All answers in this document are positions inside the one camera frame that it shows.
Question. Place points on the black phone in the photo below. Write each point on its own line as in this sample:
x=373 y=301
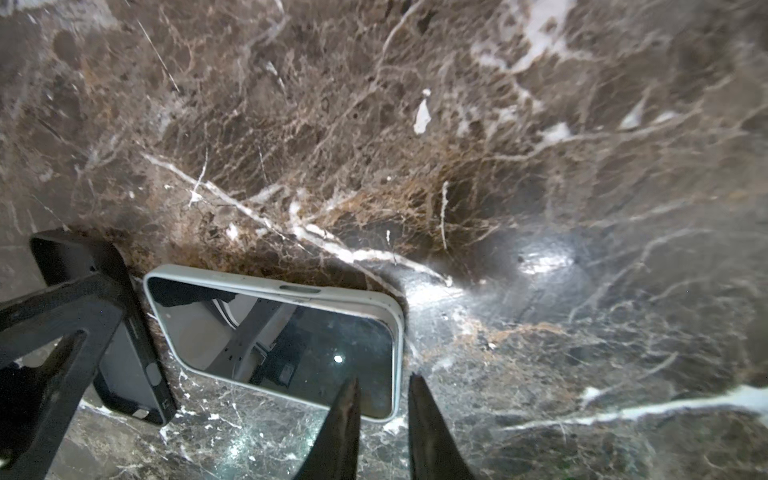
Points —
x=281 y=347

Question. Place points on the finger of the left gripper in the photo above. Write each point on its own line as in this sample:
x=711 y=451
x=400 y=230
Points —
x=52 y=342

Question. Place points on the light blue case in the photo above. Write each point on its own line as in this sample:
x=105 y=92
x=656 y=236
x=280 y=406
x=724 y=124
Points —
x=359 y=302

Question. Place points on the black phone case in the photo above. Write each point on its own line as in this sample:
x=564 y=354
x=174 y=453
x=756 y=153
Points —
x=130 y=379

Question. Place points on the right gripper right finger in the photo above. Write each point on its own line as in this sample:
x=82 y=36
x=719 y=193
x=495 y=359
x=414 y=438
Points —
x=432 y=449

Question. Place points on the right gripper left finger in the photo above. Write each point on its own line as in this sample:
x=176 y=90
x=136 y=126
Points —
x=334 y=454

